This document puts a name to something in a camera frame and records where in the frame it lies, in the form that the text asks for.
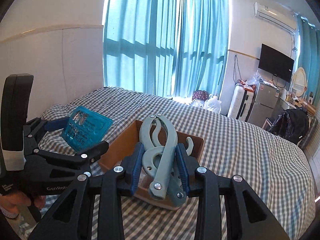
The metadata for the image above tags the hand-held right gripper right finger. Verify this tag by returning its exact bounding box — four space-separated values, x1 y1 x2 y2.
175 144 292 240

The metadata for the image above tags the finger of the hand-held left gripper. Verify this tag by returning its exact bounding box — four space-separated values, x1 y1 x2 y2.
23 116 72 140
31 141 110 167

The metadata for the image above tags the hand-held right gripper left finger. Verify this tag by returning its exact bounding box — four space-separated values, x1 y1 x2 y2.
27 142 145 240

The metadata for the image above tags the brown cardboard box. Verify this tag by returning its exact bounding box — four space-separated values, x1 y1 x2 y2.
97 119 204 210

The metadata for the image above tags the grey plastic pliers tool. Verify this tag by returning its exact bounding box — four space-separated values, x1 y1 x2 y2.
139 114 193 207

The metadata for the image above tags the teal blister pack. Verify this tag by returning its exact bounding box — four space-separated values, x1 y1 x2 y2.
61 106 113 153

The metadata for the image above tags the person's left hand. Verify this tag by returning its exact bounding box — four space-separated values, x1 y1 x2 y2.
0 191 47 212

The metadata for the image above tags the patterned wristband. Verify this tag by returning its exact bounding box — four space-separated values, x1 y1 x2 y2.
0 206 20 220

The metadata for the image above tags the checked blanket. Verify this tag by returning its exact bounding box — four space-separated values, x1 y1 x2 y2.
35 86 317 240

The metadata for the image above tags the white plastic bag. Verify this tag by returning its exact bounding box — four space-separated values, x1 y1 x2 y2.
204 94 222 113

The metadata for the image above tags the patterned bag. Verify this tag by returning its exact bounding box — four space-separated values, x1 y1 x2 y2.
192 90 209 104

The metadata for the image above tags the white suitcase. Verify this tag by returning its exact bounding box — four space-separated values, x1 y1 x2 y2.
227 82 255 123

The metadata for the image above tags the silver mini fridge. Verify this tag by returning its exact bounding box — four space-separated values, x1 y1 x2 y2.
246 81 280 129

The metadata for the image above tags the clear plastic bag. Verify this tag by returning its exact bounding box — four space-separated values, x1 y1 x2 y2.
246 71 263 87

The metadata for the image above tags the black jacket on chair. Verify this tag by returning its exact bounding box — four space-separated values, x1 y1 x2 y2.
266 107 310 145

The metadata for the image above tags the wide teal curtain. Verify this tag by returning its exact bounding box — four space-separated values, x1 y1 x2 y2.
102 0 181 98

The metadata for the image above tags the white dressing table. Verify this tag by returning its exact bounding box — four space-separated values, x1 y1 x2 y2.
280 97 316 115

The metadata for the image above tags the white oval mirror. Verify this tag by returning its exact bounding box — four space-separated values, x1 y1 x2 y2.
291 67 307 98

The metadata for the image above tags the narrow teal curtain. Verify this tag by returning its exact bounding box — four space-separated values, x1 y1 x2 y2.
296 15 320 105

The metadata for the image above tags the white air conditioner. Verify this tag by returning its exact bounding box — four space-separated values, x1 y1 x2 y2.
254 2 298 34

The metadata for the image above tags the dark wall cable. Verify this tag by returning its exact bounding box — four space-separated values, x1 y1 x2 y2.
233 54 242 85

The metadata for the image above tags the black wall television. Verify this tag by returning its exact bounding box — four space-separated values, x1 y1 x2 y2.
258 43 295 83

